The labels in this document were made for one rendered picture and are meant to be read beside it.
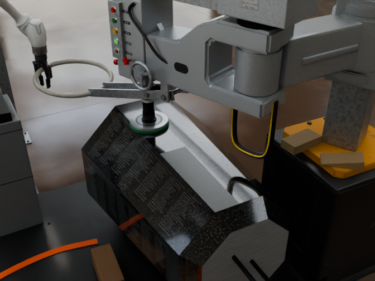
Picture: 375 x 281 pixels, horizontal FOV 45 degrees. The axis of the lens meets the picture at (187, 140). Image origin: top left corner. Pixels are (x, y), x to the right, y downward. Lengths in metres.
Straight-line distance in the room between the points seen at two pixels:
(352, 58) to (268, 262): 1.01
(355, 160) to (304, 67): 0.61
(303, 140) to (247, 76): 0.69
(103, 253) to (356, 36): 1.78
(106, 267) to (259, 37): 1.56
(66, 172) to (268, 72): 2.20
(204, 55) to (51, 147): 2.31
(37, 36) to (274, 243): 1.81
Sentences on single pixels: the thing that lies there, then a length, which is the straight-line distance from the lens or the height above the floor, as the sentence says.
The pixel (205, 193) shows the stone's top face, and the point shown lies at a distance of 2.02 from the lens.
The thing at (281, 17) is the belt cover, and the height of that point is 1.61.
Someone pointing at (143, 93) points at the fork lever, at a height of 1.04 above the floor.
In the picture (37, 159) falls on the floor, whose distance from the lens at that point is 3.88.
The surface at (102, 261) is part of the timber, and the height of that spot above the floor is 0.14.
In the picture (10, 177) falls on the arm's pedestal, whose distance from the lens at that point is 2.96.
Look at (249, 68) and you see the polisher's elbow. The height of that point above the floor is 1.37.
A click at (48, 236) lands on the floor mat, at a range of 3.11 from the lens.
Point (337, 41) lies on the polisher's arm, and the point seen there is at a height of 1.41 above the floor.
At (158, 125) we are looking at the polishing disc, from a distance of 2.46.
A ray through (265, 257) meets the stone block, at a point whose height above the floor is 0.53.
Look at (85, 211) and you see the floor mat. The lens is 3.24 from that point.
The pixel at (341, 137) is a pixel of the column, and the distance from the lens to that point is 2.50.
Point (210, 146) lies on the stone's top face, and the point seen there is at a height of 0.82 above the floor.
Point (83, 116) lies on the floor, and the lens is 4.40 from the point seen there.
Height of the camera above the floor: 2.08
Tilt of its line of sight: 32 degrees down
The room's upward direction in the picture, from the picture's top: straight up
